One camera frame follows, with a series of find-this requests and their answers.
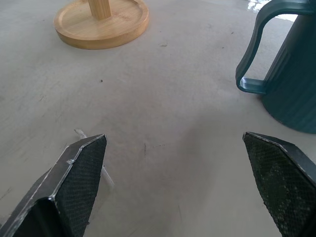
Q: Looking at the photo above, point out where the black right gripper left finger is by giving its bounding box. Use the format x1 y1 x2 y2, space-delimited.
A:
0 134 108 237

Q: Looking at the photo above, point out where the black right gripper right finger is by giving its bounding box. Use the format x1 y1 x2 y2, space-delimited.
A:
242 131 316 237

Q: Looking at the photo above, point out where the teal ribbed mug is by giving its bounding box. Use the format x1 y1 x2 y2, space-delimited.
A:
235 0 316 135

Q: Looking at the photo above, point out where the round wooden stand base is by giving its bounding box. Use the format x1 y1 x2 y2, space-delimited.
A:
53 0 150 50

